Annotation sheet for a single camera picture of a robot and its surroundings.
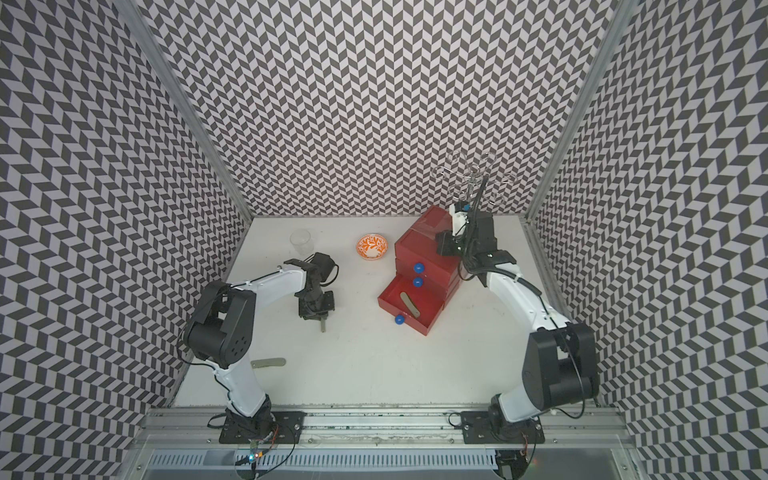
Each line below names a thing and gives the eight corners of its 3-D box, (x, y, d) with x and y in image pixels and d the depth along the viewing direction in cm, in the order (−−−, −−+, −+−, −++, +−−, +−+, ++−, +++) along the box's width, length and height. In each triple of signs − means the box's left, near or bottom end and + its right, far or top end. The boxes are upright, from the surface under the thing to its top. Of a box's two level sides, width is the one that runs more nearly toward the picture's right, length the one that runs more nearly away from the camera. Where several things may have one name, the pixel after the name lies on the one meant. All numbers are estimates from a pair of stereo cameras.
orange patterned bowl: (357, 260, 107) (355, 251, 103) (359, 242, 113) (357, 233, 109) (387, 260, 107) (387, 251, 103) (388, 242, 113) (387, 233, 109)
